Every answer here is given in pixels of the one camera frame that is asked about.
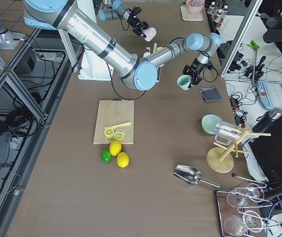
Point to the green handled reacher grabber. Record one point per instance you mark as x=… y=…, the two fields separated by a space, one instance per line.
x=254 y=72

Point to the black monitor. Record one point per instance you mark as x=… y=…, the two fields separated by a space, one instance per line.
x=268 y=151

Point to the green lime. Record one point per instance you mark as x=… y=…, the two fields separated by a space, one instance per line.
x=106 y=156

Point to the lemon slice lower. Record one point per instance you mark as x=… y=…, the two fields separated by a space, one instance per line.
x=119 y=134

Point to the lemon slice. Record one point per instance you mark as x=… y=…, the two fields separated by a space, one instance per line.
x=109 y=132
x=119 y=134

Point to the pink bowl of ice cubes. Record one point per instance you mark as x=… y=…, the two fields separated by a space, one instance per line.
x=194 y=6

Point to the yellow plastic knife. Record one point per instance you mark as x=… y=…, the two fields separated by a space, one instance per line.
x=118 y=125

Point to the green plastic cup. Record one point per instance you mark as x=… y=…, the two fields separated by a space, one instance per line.
x=184 y=82

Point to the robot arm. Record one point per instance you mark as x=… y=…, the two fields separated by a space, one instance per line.
x=134 y=72
x=118 y=10

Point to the wooden mug tree stand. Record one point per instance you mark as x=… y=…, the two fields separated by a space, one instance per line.
x=220 y=158

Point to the whole yellow lemon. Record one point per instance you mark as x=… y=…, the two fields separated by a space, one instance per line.
x=115 y=148
x=123 y=159

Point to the cream plastic tray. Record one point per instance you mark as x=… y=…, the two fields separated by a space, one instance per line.
x=186 y=16

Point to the clear glass pitcher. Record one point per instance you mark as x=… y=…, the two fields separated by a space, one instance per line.
x=225 y=133

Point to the pink plastic cup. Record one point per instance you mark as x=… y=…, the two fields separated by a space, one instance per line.
x=149 y=34

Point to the metal scoop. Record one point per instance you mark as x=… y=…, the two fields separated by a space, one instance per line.
x=191 y=175

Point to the grey folded cloth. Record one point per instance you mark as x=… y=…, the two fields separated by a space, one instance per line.
x=211 y=94

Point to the lemon slice upper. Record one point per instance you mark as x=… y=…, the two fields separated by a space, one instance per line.
x=109 y=132

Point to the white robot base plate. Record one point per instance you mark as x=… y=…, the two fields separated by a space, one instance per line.
x=94 y=68

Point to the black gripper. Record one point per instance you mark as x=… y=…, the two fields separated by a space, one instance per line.
x=134 y=21
x=197 y=66

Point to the aluminium frame post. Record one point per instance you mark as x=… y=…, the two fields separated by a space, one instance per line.
x=241 y=32

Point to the bamboo cutting board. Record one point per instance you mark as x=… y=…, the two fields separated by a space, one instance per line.
x=114 y=112

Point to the blue teach pendant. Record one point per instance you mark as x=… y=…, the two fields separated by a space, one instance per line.
x=270 y=94

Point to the green bowl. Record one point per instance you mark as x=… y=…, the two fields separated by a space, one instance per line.
x=208 y=123

